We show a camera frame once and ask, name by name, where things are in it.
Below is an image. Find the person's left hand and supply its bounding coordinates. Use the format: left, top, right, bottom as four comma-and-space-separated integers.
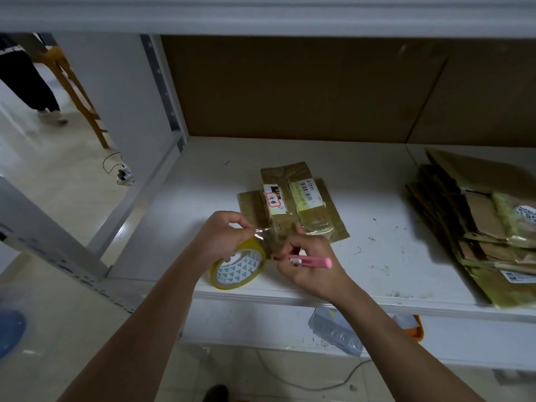
185, 210, 257, 279

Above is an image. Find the person's right hand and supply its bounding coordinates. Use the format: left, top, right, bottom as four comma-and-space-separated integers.
271, 223, 358, 304

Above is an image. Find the pink utility knife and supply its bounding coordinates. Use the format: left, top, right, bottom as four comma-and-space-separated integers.
271, 252, 335, 271

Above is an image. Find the yellow tape roll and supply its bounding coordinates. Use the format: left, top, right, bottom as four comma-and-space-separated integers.
207, 236, 270, 292

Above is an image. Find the white metal shelf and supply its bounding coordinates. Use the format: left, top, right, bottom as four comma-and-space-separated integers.
0, 0, 536, 369

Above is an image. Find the barcode label cardboard box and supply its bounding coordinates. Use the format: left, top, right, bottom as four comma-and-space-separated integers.
236, 160, 351, 257

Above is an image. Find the stack of cardboard boxes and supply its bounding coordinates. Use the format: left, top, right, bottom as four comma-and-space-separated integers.
405, 147, 536, 310

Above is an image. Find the person's right forearm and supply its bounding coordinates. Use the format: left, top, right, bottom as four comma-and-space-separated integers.
331, 284, 487, 402

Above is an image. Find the person's left forearm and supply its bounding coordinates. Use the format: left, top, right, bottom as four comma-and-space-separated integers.
57, 262, 206, 402

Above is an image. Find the person's left leg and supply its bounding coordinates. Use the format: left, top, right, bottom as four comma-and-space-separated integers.
203, 383, 231, 402

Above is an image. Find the person's leg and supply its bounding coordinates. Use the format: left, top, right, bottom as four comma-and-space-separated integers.
203, 383, 231, 402
0, 32, 69, 127

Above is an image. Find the orange plastic object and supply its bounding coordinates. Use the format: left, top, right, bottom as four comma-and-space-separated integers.
393, 311, 425, 344

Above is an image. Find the white power strip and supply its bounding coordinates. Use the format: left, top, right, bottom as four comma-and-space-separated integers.
114, 165, 136, 186

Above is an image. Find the wooden chair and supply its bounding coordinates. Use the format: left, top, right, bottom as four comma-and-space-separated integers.
37, 45, 115, 151

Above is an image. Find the blue round object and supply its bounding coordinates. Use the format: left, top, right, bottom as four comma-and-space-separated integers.
0, 308, 28, 361

